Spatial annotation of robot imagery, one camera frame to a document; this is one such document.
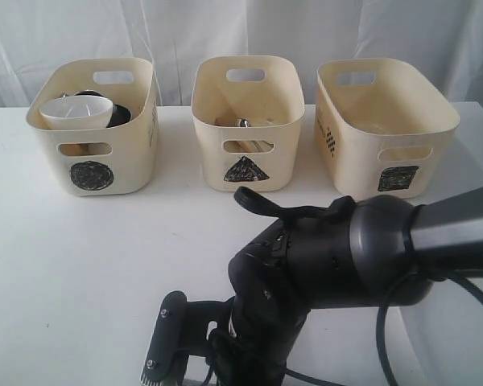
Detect white backdrop curtain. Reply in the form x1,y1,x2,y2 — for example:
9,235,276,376
0,1,483,107

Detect steel mug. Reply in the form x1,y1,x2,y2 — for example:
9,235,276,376
60,89,107,101

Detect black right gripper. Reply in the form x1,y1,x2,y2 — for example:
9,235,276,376
183,298,306,385

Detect wooden chopstick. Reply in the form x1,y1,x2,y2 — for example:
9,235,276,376
214,117,236,127
224,141,270,153

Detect black cable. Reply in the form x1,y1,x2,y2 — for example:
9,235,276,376
233,187,483,386

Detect white square plate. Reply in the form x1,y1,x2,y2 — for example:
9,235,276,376
401,281,483,385

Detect small steel bowl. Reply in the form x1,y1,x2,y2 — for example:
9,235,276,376
107,104,132,128

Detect cream bin with square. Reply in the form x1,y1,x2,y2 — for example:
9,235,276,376
315,58,460,200

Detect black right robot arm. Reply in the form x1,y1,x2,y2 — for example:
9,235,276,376
206,187,483,385

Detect cream bin with triangle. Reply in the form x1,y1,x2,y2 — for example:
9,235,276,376
192,55,305,192

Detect cream bin with circle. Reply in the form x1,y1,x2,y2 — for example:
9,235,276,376
26,57,159,196

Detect white ceramic bowl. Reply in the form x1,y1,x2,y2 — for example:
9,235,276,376
39,95,114,130

